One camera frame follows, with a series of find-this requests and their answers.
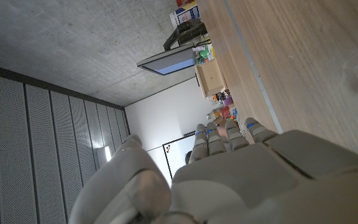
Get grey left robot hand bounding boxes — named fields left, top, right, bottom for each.
left=68, top=116, right=358, bottom=224

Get red labelled tin can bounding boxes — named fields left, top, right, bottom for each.
left=221, top=105, right=233, bottom=121

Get clear plastic bottle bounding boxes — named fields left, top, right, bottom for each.
left=206, top=108, right=222, bottom=121

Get light wooden box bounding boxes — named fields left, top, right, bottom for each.
left=194, top=57, right=228, bottom=99

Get black computer monitor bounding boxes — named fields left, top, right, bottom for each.
left=137, top=18, right=213, bottom=76

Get white canister with blue label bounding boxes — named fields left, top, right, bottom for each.
left=169, top=0, right=201, bottom=29

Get whiteboard with black frame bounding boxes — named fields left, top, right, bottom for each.
left=162, top=131, right=198, bottom=180

